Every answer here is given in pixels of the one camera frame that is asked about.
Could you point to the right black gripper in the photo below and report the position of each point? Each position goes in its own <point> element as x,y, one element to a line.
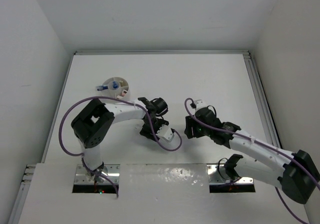
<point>190,129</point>

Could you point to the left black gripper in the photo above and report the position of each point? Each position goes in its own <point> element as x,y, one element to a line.
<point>149,133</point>

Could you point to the small blue-capped glue bottle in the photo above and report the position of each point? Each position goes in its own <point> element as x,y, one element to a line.
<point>114,85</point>

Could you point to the clear blue pen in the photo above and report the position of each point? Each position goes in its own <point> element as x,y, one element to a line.
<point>101,87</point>

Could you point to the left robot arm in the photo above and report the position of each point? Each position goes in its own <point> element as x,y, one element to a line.
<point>91,125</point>

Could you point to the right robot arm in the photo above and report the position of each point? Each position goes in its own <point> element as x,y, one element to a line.
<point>294,173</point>

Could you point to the white round compartment organizer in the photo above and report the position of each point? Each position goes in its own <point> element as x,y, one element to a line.
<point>117,93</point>

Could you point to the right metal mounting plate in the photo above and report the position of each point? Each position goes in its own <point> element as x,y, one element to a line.
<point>220,182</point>

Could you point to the metal mounting plate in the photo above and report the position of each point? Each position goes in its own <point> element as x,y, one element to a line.
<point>220,182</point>
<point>104,181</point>

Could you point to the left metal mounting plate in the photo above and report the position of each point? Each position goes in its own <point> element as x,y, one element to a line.
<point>104,181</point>

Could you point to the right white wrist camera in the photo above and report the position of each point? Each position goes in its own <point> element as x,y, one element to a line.
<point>198,104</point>

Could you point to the aluminium frame rail right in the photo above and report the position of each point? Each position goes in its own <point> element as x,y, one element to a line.
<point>265,113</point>

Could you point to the aluminium frame rail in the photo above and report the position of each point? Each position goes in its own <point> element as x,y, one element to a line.
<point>265,113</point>
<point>22,194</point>

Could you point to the aluminium frame rail left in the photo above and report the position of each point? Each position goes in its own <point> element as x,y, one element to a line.
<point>22,194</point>

